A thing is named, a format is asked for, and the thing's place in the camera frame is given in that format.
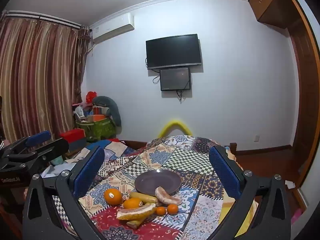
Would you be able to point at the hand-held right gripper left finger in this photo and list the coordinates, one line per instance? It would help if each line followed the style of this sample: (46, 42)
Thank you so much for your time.
(90, 171)

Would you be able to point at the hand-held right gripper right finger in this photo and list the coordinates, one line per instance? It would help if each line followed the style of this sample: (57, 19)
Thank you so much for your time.
(223, 171)

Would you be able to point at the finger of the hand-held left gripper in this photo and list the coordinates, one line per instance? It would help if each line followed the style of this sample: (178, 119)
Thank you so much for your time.
(37, 138)
(53, 148)

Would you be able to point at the orange with white sticker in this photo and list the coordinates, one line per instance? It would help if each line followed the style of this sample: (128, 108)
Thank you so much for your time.
(112, 197)

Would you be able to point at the plain large orange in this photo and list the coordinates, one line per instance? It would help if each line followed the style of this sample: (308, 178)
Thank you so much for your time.
(132, 203)

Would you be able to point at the pomelo piece with yellow rind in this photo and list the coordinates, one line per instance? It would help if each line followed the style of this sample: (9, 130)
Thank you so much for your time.
(135, 212)

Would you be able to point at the yellow sugarcane piece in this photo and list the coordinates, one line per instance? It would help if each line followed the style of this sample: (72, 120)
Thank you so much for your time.
(135, 223)
(145, 198)

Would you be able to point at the peeled pink pomelo segment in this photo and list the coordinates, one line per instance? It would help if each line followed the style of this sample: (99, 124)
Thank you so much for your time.
(166, 198)

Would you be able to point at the small tangerine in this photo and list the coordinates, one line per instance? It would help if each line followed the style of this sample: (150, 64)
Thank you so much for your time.
(172, 209)
(160, 210)

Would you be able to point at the dark brown round plate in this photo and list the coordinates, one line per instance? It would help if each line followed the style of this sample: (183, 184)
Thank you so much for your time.
(157, 182)

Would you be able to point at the teal container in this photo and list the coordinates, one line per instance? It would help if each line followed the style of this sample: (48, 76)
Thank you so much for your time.
(57, 160)

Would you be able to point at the red box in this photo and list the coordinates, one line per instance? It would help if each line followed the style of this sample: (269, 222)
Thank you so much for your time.
(72, 135)

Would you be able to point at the colourful patchwork blanket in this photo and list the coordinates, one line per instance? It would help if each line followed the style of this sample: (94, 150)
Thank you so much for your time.
(190, 160)

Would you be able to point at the small white fan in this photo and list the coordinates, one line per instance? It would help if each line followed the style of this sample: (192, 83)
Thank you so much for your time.
(79, 111)

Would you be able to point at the orange box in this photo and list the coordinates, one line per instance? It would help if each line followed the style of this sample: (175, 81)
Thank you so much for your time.
(96, 118)

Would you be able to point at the striped brown curtain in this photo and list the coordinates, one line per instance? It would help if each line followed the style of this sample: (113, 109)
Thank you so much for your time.
(37, 80)

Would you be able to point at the red plastic bag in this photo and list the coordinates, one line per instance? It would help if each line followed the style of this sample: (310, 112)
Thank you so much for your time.
(90, 97)

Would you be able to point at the white paper scrap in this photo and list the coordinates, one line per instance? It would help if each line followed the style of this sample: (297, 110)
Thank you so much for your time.
(290, 184)

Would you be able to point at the brown patterned sheer curtain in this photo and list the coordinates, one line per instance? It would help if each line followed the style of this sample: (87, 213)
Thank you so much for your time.
(83, 62)

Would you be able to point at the wooden wardrobe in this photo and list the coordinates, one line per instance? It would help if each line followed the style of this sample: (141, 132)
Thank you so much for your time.
(275, 5)

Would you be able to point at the white wall socket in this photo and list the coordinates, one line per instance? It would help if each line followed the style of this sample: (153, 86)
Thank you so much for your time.
(256, 138)

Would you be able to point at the small black wall monitor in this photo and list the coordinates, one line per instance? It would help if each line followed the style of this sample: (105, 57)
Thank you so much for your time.
(175, 79)

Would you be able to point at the curtain rail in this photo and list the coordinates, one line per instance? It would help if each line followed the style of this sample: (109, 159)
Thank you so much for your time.
(42, 18)

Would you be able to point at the large black wall television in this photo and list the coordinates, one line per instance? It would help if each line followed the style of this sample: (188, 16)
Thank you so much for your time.
(173, 51)

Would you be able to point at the white wall air conditioner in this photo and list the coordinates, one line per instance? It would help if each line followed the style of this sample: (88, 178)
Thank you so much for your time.
(112, 28)

